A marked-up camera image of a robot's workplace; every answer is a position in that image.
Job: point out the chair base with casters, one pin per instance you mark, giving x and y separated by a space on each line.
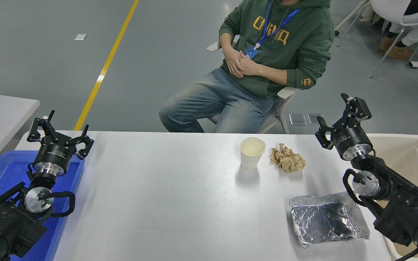
336 33

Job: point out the person's left hand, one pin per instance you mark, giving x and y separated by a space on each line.
251 67

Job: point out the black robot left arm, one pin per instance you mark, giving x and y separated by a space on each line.
9 224

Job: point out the white shell chair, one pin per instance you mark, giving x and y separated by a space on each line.
386 7

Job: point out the person's right hand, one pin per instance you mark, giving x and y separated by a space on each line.
235 61

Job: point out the blue plastic tray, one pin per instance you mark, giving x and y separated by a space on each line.
5 170

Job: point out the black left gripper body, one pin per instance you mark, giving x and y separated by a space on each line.
51 152

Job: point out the person's left forearm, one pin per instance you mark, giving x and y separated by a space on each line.
278 71

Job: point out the white grey office chair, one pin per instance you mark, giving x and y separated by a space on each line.
287 92

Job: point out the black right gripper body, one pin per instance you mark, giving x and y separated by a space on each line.
348 137

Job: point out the large pale plastic bin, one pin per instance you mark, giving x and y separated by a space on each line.
412 159

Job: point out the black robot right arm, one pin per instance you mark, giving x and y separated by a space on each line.
408 214

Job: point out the seated person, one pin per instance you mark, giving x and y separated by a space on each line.
289 36

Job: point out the white side table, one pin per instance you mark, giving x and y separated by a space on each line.
2 116

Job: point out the metal floor plate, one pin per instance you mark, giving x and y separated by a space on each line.
298 119
314 117

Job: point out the white paper cup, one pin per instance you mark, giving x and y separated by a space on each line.
250 157

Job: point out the person with tan boots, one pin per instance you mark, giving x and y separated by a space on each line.
399 52

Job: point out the person's right forearm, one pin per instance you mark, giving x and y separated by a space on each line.
227 41

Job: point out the tan paper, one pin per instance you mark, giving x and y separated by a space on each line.
289 159

